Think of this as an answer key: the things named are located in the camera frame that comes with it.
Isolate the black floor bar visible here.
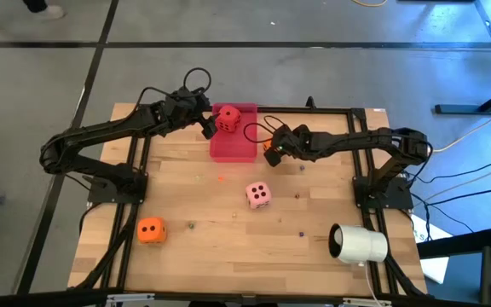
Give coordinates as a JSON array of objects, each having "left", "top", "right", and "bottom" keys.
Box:
[{"left": 415, "top": 225, "right": 491, "bottom": 260}]

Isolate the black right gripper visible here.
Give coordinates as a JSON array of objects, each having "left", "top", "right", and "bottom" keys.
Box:
[{"left": 263, "top": 125, "right": 315, "bottom": 168}]

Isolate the silver metal bracket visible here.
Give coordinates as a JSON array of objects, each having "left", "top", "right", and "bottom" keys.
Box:
[
  {"left": 342, "top": 297, "right": 394, "bottom": 307},
  {"left": 105, "top": 293, "right": 156, "bottom": 307}
]

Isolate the large pink foam die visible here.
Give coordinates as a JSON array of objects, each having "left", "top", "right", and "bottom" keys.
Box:
[{"left": 245, "top": 181, "right": 273, "bottom": 211}]

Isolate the black left wrist camera cable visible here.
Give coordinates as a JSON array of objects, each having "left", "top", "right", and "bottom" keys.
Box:
[{"left": 133, "top": 67, "right": 213, "bottom": 113}]

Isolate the white cylindrical device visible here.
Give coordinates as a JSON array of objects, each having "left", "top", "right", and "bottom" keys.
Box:
[{"left": 328, "top": 223, "right": 390, "bottom": 264}]

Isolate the black camera rig bar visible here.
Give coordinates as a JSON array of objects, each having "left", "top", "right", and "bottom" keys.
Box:
[{"left": 0, "top": 288, "right": 491, "bottom": 307}]

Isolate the white device cable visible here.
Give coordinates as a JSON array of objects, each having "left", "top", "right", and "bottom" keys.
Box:
[{"left": 357, "top": 260, "right": 384, "bottom": 307}]

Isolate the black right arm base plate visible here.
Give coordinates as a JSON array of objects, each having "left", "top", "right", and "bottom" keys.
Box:
[{"left": 353, "top": 175, "right": 415, "bottom": 210}]

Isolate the yellow floor cable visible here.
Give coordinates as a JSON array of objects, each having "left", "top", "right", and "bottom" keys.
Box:
[{"left": 350, "top": 0, "right": 388, "bottom": 9}]

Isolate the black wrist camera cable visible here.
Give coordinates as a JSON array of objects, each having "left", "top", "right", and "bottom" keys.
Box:
[
  {"left": 242, "top": 114, "right": 292, "bottom": 145},
  {"left": 133, "top": 67, "right": 213, "bottom": 113}
]

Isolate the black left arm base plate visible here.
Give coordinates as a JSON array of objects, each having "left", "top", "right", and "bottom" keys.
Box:
[{"left": 87, "top": 172, "right": 149, "bottom": 205}]

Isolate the large red foam die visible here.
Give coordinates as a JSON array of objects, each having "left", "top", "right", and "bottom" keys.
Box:
[{"left": 214, "top": 104, "right": 243, "bottom": 134}]

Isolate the pink translucent plastic bin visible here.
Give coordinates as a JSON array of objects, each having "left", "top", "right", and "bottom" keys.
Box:
[{"left": 209, "top": 102, "right": 259, "bottom": 164}]

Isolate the person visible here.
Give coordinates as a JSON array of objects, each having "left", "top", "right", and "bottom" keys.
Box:
[{"left": 0, "top": 0, "right": 66, "bottom": 21}]

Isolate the black aluminium table frame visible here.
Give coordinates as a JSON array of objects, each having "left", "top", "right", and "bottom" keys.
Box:
[{"left": 68, "top": 96, "right": 428, "bottom": 299}]

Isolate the black desk foot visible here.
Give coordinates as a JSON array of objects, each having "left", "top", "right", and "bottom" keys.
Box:
[{"left": 435, "top": 80, "right": 491, "bottom": 116}]

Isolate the black floor cable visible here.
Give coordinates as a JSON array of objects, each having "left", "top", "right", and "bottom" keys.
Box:
[{"left": 424, "top": 185, "right": 491, "bottom": 206}]

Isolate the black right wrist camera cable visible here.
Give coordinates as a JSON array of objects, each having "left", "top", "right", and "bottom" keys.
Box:
[{"left": 242, "top": 114, "right": 292, "bottom": 145}]

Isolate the white sheet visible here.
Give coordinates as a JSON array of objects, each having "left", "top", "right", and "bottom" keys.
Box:
[{"left": 410, "top": 212, "right": 451, "bottom": 286}]

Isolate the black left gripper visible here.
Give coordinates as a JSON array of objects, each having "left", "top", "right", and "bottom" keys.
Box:
[{"left": 162, "top": 88, "right": 220, "bottom": 141}]

